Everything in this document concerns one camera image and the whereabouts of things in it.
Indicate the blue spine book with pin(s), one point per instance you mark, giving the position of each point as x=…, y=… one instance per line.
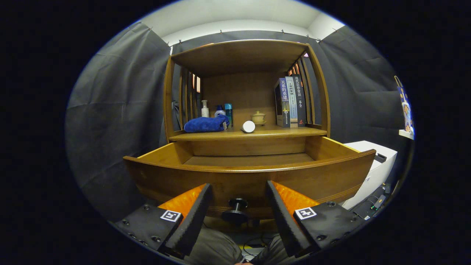
x=284, y=92

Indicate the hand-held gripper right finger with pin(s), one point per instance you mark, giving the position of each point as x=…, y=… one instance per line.
x=287, y=226

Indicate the black backdrop cloth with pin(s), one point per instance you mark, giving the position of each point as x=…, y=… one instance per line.
x=110, y=110

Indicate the person's grey trousers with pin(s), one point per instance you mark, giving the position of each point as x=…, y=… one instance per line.
x=213, y=248

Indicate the white cosmetic tube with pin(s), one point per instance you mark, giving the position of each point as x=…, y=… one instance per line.
x=248, y=126

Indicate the beige lidded teacup with saucer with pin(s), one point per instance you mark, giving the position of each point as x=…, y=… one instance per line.
x=258, y=117

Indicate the small white blue-capped bottle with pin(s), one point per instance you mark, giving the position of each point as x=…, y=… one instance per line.
x=219, y=111

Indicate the small black object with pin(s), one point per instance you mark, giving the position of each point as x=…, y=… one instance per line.
x=380, y=158

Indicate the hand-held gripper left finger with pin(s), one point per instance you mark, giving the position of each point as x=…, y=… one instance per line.
x=194, y=222

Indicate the wooden drawer with black knob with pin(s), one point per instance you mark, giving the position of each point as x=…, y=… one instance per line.
x=239, y=184

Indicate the wooden countertop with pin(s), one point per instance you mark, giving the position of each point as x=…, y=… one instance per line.
x=272, y=131

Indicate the pale spine book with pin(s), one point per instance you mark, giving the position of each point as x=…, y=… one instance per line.
x=292, y=103

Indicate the teal bottle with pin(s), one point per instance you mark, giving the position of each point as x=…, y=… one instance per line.
x=228, y=110

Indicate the white pump bottle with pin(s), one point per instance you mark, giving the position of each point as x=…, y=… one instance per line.
x=205, y=111

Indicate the white wall shelf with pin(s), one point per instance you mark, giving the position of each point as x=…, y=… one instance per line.
x=406, y=134

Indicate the wooden cabinet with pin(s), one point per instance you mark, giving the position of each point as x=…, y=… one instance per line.
x=239, y=92

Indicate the blue towel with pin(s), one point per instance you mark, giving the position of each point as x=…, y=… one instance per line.
x=206, y=124

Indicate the blue dotted gift bag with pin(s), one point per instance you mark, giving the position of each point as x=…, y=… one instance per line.
x=404, y=95

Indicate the black spine book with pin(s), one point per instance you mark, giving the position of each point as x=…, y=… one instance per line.
x=300, y=103

